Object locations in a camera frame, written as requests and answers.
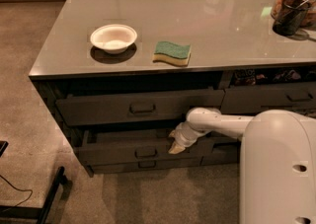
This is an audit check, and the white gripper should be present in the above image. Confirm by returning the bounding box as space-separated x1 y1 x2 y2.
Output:
168 122 206 155

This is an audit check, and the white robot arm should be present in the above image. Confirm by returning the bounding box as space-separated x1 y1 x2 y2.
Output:
169 108 316 224

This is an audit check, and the dark grey drawer cabinet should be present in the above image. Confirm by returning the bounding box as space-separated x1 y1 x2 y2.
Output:
29 0 316 179

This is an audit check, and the green yellow sponge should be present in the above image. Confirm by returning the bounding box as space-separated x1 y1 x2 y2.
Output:
152 41 191 67

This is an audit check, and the white round bowl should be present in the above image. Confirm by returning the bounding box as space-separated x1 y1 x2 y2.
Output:
90 24 137 54

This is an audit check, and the black metal stand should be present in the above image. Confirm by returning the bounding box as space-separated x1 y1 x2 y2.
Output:
0 140 69 224

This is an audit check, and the black mesh cup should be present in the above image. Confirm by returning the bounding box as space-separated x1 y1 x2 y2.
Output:
273 0 311 37

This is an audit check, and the black cable on floor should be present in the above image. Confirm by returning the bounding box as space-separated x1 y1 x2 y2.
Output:
0 174 34 214

